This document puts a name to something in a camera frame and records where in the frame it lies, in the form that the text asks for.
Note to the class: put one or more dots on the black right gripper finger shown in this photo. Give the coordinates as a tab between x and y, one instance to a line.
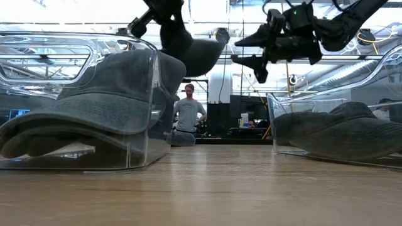
260	37
259	64

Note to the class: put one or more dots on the ceiling light track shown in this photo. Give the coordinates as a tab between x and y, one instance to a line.
345	59

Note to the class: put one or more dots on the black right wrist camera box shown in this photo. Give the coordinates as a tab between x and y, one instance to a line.
298	19

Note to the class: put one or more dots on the white square column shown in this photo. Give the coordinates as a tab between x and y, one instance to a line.
220	91

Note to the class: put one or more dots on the black partition panel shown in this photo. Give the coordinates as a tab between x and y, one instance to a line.
220	119

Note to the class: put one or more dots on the black stand frame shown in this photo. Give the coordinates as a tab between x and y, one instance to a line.
207	91

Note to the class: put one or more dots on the person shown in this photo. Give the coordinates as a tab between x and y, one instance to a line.
251	124
188	113
381	114

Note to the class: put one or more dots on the white container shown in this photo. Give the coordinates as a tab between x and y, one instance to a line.
244	120

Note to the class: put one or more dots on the black table end rail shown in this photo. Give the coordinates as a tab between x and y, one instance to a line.
226	141

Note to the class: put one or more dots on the blue-lit monitor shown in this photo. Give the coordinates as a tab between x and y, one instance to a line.
19	113

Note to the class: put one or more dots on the clear plastic storage bin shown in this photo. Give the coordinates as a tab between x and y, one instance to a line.
298	105
138	157

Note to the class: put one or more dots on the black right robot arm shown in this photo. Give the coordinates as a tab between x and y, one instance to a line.
342	31

